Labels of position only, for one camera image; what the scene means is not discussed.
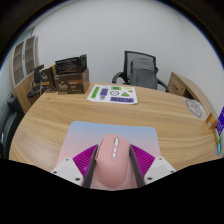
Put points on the pink-blue gradient mouse pad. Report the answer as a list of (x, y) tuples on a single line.
[(86, 133)]

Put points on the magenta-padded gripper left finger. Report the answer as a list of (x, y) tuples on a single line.
[(68, 169)]

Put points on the small brown cardboard box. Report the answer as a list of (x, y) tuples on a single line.
[(48, 80)]

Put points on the orange-brown box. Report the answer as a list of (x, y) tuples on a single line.
[(211, 120)]

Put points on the black leather armchair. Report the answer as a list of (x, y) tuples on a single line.
[(8, 126)]

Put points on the white green-purple sticker sheet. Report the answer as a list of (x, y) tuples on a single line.
[(111, 94)]

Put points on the pink computer mouse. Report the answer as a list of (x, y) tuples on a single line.
[(111, 163)]

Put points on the wooden glass-door cabinet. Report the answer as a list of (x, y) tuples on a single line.
[(20, 66)]

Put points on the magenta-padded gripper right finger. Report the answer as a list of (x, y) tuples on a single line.
[(159, 168)]

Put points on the small black chair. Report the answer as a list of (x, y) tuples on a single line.
[(36, 80)]

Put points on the black mesh office chair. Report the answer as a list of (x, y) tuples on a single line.
[(140, 55)]

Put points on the large brown cardboard box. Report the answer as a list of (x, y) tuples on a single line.
[(71, 83)]

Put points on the wooden side desk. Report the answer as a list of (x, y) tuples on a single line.
[(190, 88)]

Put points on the purple standing pouch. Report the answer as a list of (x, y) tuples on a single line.
[(220, 121)]

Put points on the black box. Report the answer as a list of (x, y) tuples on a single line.
[(70, 65)]

